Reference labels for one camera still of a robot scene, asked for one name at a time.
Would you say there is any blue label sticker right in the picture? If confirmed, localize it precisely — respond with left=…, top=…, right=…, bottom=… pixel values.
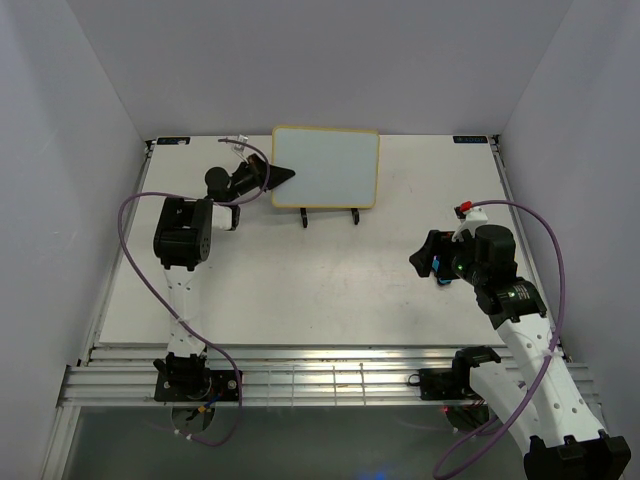
left=452, top=135, right=488, bottom=144

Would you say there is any blue label sticker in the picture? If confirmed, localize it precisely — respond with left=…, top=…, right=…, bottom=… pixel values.
left=156, top=137, right=191, bottom=146
left=452, top=135, right=488, bottom=144

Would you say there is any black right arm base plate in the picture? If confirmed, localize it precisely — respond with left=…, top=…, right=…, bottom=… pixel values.
left=407, top=368, right=480, bottom=401

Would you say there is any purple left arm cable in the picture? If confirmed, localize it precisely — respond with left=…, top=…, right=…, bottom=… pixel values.
left=117, top=139, right=273, bottom=447

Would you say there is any blue label sticker left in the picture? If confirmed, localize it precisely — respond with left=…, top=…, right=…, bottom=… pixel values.
left=156, top=137, right=191, bottom=146

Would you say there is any black metal whiteboard stand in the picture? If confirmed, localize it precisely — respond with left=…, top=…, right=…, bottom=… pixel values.
left=299, top=207, right=360, bottom=229

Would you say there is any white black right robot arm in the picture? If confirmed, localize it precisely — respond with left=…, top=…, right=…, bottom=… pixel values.
left=409, top=225, right=631, bottom=479

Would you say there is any yellow framed whiteboard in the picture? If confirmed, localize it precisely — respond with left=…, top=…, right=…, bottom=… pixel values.
left=271, top=126, right=381, bottom=209

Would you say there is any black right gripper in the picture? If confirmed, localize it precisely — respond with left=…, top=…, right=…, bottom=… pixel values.
left=408, top=229, right=487, bottom=287

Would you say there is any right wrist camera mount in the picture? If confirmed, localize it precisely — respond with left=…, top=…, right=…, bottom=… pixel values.
left=452, top=201, right=488, bottom=242

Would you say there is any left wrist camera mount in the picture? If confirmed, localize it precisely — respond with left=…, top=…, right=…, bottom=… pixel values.
left=218, top=134, right=249, bottom=161

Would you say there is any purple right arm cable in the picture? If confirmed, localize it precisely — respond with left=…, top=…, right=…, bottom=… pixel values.
left=430, top=199, right=567, bottom=480

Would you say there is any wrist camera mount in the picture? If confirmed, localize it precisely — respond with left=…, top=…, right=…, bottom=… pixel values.
left=452, top=201, right=488, bottom=242
left=218, top=134, right=249, bottom=161

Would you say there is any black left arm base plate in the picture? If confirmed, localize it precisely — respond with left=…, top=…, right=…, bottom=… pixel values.
left=153, top=368, right=240, bottom=403

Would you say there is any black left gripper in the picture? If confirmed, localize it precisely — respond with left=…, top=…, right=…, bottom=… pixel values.
left=229, top=154, right=296, bottom=202

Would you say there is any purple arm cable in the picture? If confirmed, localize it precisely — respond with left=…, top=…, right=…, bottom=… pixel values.
left=117, top=139, right=273, bottom=447
left=430, top=199, right=567, bottom=480

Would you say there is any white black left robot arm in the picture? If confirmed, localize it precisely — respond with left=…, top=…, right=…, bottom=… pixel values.
left=153, top=154, right=295, bottom=402

